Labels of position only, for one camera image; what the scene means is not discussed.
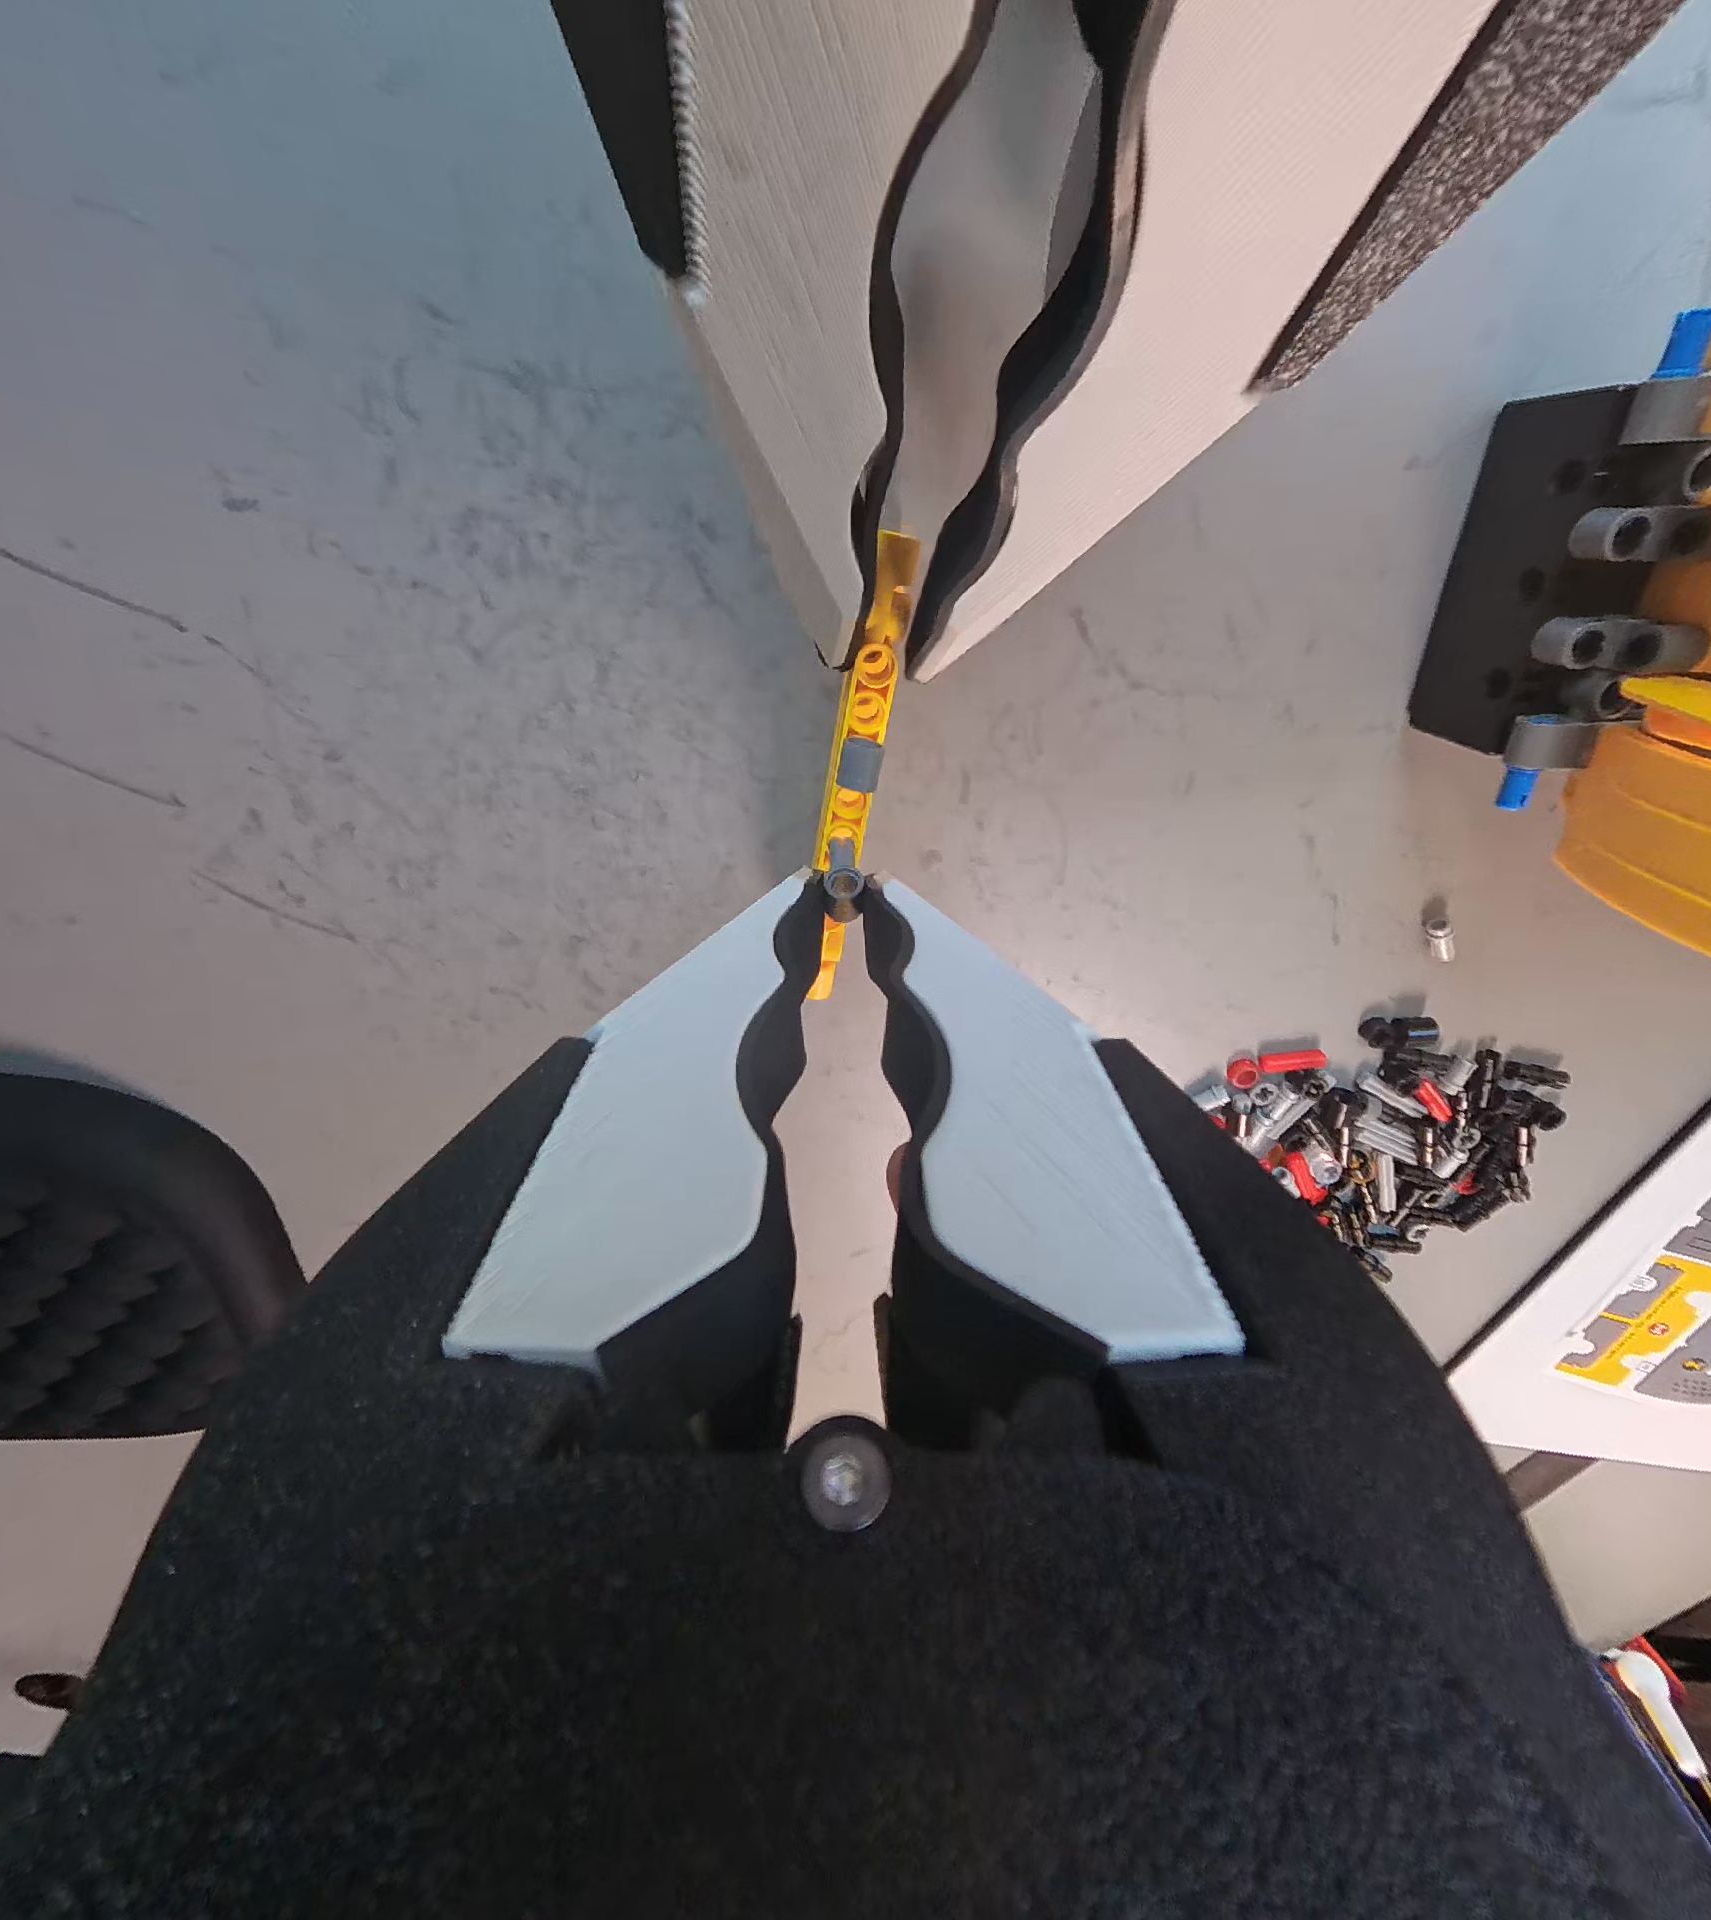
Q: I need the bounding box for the thin pale cable with plug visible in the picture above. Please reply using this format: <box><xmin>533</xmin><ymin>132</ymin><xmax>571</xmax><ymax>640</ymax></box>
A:
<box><xmin>1602</xmin><ymin>1642</ymin><xmax>1711</xmax><ymax>1914</ymax></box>

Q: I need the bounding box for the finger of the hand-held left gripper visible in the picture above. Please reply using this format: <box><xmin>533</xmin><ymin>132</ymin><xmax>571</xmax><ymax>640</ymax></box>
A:
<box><xmin>904</xmin><ymin>0</ymin><xmax>1506</xmax><ymax>688</ymax></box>
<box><xmin>664</xmin><ymin>0</ymin><xmax>1002</xmax><ymax>672</ymax></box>

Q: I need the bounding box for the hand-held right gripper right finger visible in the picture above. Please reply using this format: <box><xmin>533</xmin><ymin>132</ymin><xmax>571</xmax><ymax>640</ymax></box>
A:
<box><xmin>862</xmin><ymin>872</ymin><xmax>1248</xmax><ymax>1454</ymax></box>

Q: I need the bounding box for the long yellow lego beam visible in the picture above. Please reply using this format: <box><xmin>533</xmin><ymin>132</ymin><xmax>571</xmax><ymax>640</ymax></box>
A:
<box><xmin>808</xmin><ymin>527</ymin><xmax>928</xmax><ymax>1001</ymax></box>

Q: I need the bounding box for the pile of lego pins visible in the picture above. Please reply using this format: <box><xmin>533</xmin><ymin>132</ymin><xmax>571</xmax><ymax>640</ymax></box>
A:
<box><xmin>1188</xmin><ymin>1011</ymin><xmax>1572</xmax><ymax>1284</ymax></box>

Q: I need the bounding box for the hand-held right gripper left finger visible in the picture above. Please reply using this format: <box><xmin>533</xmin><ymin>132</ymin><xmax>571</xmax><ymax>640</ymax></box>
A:
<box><xmin>443</xmin><ymin>872</ymin><xmax>820</xmax><ymax>1454</ymax></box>

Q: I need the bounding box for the yellow lego robot model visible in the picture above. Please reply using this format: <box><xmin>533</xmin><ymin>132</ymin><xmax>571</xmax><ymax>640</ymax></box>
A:
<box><xmin>1408</xmin><ymin>201</ymin><xmax>1711</xmax><ymax>999</ymax></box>

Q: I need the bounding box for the black mesh elbow pad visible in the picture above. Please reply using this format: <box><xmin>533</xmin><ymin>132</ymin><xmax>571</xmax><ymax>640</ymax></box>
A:
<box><xmin>0</xmin><ymin>1034</ymin><xmax>311</xmax><ymax>1442</ymax></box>

